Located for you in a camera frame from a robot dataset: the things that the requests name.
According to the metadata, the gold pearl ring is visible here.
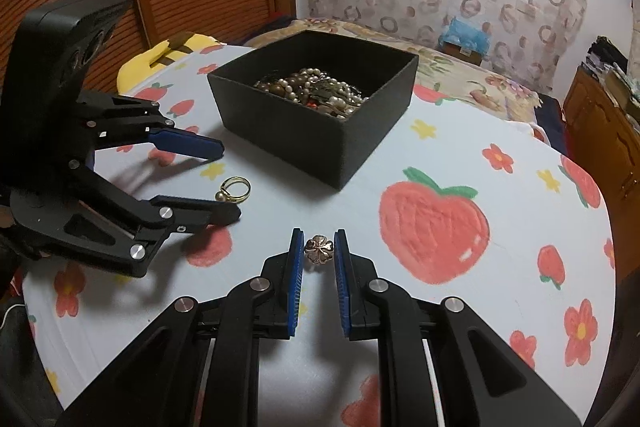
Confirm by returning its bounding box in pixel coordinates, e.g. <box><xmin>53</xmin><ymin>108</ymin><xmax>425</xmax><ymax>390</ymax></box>
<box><xmin>214</xmin><ymin>174</ymin><xmax>253</xmax><ymax>203</ymax></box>

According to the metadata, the white pearl necklace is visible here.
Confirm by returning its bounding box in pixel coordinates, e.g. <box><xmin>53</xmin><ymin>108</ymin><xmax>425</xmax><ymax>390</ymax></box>
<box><xmin>254</xmin><ymin>67</ymin><xmax>370</xmax><ymax>120</ymax></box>

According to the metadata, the black open jewelry box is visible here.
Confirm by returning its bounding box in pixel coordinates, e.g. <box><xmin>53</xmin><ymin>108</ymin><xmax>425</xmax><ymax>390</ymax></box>
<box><xmin>207</xmin><ymin>30</ymin><xmax>419</xmax><ymax>190</ymax></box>

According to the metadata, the yellow plush toy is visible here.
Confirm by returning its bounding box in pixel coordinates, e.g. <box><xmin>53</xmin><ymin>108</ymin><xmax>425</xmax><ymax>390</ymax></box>
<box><xmin>116</xmin><ymin>31</ymin><xmax>224</xmax><ymax>94</ymax></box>

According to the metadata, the strawberry print tablecloth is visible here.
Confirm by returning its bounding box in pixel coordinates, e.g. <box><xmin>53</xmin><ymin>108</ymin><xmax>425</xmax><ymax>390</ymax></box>
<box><xmin>23</xmin><ymin>46</ymin><xmax>615</xmax><ymax>418</ymax></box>

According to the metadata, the long wooden cabinet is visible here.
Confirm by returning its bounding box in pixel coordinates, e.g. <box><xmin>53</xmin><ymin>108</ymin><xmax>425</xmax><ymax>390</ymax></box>
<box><xmin>563</xmin><ymin>68</ymin><xmax>640</xmax><ymax>281</ymax></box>

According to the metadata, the blue bag on box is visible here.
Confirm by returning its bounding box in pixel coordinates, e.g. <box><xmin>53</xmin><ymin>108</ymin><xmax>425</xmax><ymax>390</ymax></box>
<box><xmin>438</xmin><ymin>17</ymin><xmax>490</xmax><ymax>66</ymax></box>

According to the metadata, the folded clothes stack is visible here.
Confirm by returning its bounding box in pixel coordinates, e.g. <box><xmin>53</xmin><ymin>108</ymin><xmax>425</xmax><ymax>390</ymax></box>
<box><xmin>582</xmin><ymin>36</ymin><xmax>628</xmax><ymax>80</ymax></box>

